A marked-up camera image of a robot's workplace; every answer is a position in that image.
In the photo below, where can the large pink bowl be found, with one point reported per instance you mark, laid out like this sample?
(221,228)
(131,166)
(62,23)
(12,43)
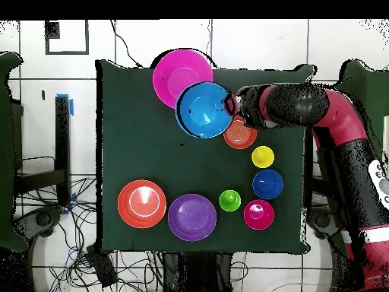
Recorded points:
(170,73)

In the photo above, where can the green cloth covered table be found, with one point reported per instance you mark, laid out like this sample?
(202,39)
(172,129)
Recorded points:
(9,152)
(364,76)

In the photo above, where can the large orange bowl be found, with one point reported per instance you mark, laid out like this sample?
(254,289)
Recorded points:
(142,203)

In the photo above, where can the purple bowl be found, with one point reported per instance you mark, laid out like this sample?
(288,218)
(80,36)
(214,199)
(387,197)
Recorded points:
(192,217)

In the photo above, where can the blue tape strip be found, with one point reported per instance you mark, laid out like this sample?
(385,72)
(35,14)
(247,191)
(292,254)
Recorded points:
(71,108)

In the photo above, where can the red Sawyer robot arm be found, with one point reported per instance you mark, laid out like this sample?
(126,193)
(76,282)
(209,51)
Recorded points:
(349,170)

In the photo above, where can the dark green tablecloth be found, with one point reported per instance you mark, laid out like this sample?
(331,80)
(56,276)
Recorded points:
(152,121)

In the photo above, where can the green cup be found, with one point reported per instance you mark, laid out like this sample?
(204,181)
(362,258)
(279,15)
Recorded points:
(230,200)

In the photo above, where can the small crimson bowl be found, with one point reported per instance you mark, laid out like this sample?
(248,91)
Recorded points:
(259,214)

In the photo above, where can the light blue bowl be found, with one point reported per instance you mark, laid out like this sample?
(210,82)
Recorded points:
(203,112)

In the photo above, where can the black floor power box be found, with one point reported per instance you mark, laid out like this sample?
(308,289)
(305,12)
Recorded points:
(101,267)

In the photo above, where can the yellow cup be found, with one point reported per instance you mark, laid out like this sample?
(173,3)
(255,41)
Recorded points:
(263,156)

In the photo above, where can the black caster base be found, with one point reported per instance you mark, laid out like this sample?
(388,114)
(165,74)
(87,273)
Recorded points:
(42,219)
(322,220)

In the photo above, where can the small dark blue bowl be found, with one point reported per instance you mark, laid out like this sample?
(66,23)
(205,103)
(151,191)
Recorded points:
(267,184)

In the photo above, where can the small orange bowl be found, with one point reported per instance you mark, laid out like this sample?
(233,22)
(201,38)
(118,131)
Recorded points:
(240,137)

